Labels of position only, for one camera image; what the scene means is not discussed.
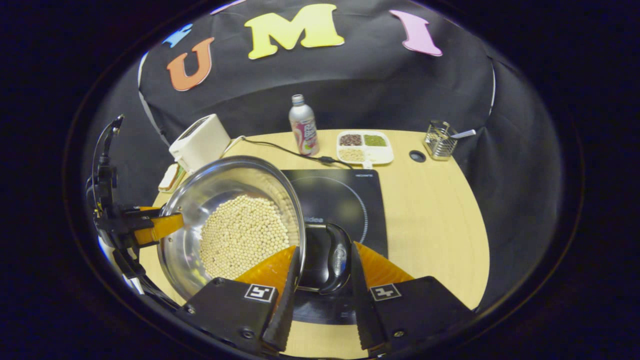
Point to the white divided bean tray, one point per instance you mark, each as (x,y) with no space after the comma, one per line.
(365,155)

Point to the stainless steel pot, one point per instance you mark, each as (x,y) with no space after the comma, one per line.
(200,200)

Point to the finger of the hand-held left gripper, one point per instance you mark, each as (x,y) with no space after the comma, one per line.
(157,226)
(142,210)

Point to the pile of soybeans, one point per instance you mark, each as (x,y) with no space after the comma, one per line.
(240,235)

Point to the sandwich with lettuce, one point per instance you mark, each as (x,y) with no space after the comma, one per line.
(169,176)

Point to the white toaster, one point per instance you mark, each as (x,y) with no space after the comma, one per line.
(200,142)

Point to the silver drink bottle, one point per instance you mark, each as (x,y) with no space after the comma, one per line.
(303,127)

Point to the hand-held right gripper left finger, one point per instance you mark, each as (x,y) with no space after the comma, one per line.
(290,300)

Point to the pale green plate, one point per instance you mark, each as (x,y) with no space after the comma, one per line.
(180,180)

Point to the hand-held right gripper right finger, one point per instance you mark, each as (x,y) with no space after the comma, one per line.
(361,305)

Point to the black induction cooktop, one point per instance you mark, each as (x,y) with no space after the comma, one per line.
(340,200)

